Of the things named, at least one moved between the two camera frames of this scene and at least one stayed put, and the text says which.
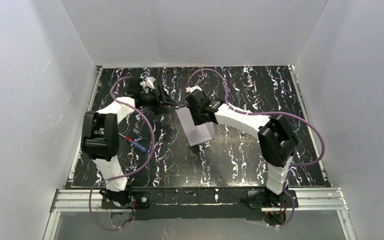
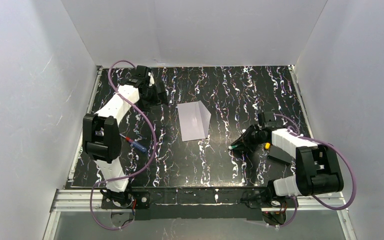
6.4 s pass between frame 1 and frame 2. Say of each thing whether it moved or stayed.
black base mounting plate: stayed
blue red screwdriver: stayed
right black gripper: moved
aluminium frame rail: stayed
